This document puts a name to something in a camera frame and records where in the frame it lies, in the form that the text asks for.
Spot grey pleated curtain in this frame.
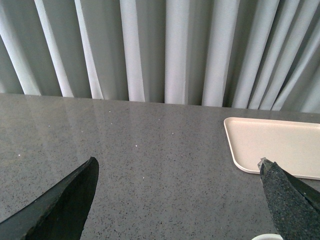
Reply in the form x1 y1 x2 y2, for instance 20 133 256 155
0 0 320 113

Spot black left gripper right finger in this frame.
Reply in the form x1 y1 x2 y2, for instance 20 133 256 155
258 157 320 240

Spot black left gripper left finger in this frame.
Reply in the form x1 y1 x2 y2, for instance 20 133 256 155
0 157 99 240

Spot cream rectangular tray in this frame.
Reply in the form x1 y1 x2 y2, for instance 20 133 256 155
223 117 320 180

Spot white smiley mug black handle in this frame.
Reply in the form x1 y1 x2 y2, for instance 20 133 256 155
251 233 283 240

